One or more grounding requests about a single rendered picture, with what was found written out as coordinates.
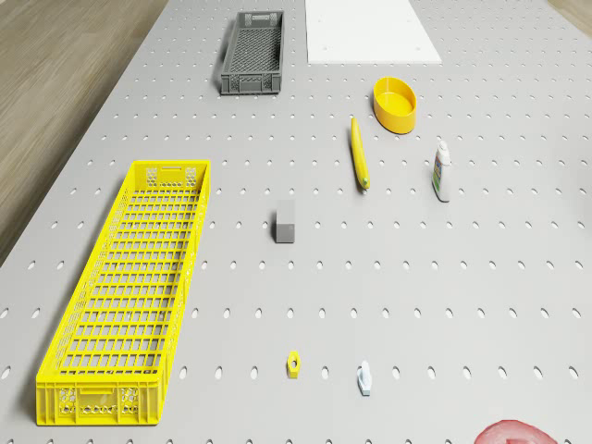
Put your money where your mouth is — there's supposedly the white board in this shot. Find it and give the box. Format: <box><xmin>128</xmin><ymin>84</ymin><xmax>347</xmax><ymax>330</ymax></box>
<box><xmin>304</xmin><ymin>0</ymin><xmax>444</xmax><ymax>66</ymax></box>

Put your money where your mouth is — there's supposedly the banana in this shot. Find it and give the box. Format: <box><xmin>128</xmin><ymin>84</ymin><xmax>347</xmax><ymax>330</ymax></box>
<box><xmin>350</xmin><ymin>117</ymin><xmax>372</xmax><ymax>192</ymax></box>

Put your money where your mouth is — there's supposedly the yellow bowl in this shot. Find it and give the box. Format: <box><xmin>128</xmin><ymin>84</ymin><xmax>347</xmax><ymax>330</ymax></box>
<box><xmin>372</xmin><ymin>76</ymin><xmax>418</xmax><ymax>136</ymax></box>

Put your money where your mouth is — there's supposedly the yellow basket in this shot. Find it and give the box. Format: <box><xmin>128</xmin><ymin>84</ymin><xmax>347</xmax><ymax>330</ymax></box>
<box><xmin>35</xmin><ymin>159</ymin><xmax>212</xmax><ymax>427</ymax></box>

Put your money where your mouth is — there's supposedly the dark grey basket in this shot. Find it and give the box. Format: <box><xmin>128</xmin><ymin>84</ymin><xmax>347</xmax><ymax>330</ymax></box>
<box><xmin>214</xmin><ymin>10</ymin><xmax>285</xmax><ymax>97</ymax></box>

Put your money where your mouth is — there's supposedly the grey cube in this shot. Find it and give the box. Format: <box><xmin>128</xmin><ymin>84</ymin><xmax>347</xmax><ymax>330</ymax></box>
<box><xmin>274</xmin><ymin>199</ymin><xmax>297</xmax><ymax>244</ymax></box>

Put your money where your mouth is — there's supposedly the red plate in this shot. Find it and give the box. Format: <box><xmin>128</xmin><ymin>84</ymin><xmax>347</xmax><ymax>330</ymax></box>
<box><xmin>474</xmin><ymin>419</ymin><xmax>559</xmax><ymax>444</ymax></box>

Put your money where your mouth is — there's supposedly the small white bottle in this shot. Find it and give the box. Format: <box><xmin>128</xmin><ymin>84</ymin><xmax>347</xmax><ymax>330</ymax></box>
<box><xmin>431</xmin><ymin>141</ymin><xmax>452</xmax><ymax>204</ymax></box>

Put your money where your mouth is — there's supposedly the bolt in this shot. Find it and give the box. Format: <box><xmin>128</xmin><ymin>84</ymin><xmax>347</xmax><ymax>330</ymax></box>
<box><xmin>356</xmin><ymin>360</ymin><xmax>373</xmax><ymax>398</ymax></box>

